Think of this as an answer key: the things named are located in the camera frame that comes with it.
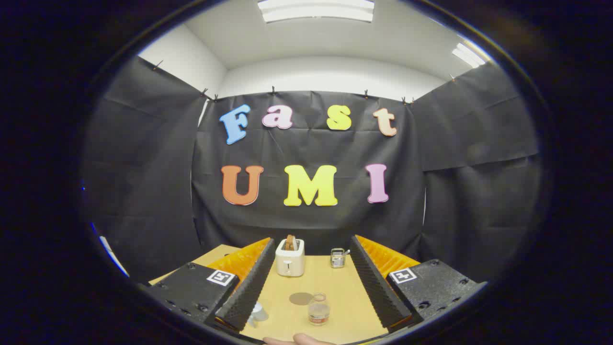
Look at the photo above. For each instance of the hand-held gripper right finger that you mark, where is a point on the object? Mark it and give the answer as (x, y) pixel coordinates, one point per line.
(378, 287)

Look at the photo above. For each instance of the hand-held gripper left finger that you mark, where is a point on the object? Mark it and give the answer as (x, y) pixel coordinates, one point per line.
(249, 292)

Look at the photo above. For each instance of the white cup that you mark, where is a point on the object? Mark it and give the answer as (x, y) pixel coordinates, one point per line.
(260, 314)

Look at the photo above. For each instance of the brown round coaster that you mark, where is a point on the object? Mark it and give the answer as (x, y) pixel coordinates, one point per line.
(299, 299)

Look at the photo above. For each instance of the clear plastic juice bottle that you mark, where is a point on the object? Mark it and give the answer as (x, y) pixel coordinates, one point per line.
(319, 314)

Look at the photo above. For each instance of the wooden table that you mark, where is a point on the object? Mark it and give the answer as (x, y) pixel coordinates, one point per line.
(335, 297)

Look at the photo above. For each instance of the white toaster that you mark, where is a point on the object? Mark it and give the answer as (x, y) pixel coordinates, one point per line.
(289, 263)

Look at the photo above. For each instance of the brown toast slice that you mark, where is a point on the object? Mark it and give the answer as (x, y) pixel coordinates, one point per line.
(290, 242)

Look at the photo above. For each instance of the long ceiling light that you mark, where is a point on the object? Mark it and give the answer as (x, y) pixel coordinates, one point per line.
(316, 12)

